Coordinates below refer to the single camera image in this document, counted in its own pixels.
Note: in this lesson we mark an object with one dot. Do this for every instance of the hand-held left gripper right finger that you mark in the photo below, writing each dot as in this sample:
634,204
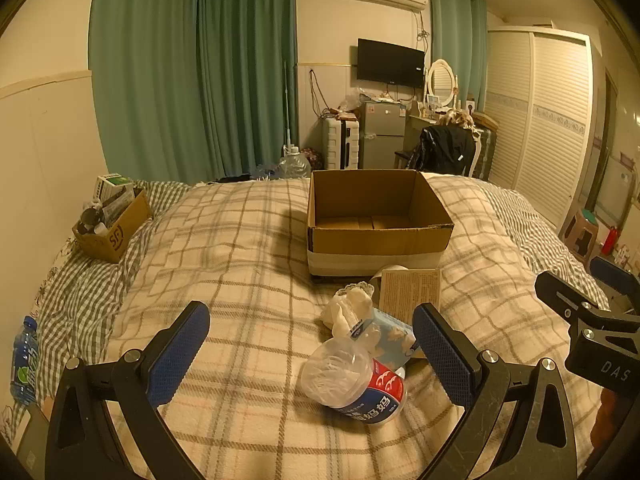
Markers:
442,355

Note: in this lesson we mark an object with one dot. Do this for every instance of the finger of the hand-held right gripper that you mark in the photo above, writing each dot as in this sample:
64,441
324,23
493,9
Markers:
562,294
615,275

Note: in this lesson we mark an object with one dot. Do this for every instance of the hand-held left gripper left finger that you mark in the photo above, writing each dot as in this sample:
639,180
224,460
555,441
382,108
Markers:
181,352

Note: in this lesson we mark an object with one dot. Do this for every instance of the clear jar with red label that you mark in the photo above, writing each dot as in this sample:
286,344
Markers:
350,382

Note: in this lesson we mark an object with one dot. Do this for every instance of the large cardboard box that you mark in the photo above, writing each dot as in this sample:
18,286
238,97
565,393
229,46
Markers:
375,222

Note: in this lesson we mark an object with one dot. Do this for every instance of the person's right forearm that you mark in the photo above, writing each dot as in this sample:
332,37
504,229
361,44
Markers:
606,415

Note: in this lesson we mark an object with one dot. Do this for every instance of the red fire extinguisher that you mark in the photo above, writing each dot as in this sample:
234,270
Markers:
611,241

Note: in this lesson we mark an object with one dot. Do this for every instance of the brown plastic stool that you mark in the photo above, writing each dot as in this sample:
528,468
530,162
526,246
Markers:
580,235

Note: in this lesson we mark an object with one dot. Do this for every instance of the light blue tissue packet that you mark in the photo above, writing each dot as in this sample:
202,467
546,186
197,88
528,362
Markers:
392,335

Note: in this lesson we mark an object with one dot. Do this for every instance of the brown printed paper box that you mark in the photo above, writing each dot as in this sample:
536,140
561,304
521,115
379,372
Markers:
410,290

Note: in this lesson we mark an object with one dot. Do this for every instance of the white roll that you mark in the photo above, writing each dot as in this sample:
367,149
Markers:
392,267

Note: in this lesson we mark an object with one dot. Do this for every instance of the beige plaid blanket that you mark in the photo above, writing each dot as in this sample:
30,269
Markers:
240,270

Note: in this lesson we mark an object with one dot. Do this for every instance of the green gingham bed sheet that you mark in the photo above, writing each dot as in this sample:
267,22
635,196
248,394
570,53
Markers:
85,290

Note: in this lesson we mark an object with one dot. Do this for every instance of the small cardboard box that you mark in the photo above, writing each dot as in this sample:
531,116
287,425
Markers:
112,232

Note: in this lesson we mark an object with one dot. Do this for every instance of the blue label water bottle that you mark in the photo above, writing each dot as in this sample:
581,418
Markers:
25,360

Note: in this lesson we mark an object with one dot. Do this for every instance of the dark suitcase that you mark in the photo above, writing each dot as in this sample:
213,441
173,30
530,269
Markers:
485,152

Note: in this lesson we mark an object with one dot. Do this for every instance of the dark flat device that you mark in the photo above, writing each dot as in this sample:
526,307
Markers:
34,435

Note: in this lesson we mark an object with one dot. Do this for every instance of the white louvred wardrobe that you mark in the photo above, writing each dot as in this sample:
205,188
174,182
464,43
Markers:
540,120

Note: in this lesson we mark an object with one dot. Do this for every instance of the green and white carton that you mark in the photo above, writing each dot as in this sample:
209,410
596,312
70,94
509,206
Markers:
112,185

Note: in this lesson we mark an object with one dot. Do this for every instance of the black jacket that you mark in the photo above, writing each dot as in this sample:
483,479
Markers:
442,150

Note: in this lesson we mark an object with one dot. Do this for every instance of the large clear water jug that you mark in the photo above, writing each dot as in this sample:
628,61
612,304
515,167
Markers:
294,165

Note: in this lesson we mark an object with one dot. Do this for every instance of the white dressing table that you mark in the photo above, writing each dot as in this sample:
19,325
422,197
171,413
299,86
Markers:
420,127

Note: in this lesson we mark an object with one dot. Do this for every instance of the grey small fridge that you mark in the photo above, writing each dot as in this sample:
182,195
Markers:
382,132

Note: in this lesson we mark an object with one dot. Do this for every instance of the white ribbed suitcase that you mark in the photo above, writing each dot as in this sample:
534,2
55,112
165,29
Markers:
341,145

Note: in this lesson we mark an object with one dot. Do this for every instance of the white oval mirror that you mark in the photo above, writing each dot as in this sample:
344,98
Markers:
441,80

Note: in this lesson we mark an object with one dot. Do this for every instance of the green curtain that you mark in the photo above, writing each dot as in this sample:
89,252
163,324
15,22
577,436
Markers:
457,45
145,70
245,70

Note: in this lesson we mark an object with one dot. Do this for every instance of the clear plastic bag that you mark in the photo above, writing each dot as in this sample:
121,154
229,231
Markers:
352,100

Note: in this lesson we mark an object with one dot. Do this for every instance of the black wall television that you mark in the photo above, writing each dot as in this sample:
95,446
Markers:
390,62

